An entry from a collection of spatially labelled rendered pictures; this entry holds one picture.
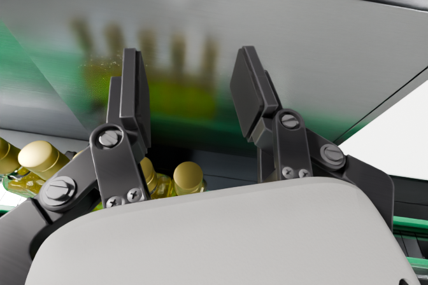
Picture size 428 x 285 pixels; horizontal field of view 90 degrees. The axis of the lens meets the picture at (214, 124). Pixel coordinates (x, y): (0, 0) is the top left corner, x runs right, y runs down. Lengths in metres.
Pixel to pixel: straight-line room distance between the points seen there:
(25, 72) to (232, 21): 0.36
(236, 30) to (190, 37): 0.05
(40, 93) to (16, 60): 0.08
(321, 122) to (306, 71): 0.12
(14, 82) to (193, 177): 0.38
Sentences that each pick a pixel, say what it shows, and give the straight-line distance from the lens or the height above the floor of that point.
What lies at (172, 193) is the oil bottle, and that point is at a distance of 0.33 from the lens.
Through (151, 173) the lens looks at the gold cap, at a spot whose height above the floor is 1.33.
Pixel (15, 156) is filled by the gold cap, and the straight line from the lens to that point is 0.36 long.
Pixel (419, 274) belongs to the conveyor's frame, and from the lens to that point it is 0.74.
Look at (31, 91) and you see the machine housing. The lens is 0.52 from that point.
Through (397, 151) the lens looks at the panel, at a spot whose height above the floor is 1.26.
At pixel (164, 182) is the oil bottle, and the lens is 0.33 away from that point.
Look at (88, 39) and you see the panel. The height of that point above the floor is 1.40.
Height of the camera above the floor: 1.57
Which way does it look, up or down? 57 degrees down
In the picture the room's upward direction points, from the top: 12 degrees clockwise
